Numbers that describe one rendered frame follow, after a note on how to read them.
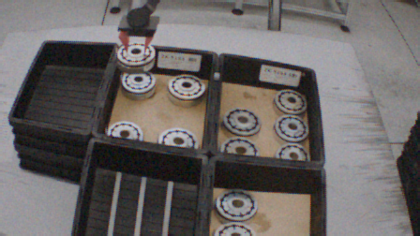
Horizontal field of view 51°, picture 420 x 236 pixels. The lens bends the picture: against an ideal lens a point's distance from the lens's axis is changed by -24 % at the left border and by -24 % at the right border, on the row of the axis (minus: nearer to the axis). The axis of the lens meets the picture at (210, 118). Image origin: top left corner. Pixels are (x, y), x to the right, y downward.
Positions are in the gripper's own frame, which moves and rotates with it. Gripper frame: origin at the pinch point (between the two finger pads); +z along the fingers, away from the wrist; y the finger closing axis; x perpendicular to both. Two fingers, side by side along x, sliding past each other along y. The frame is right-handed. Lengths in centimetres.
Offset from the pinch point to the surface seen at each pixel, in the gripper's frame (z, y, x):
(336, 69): 37, 69, 53
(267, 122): 23.2, 37.1, 3.7
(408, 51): 109, 182, 201
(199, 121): 22.9, 18.4, 0.5
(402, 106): 108, 153, 126
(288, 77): 17.3, 42.9, 17.9
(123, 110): 22.7, -3.1, 0.9
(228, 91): 23.1, 25.6, 14.3
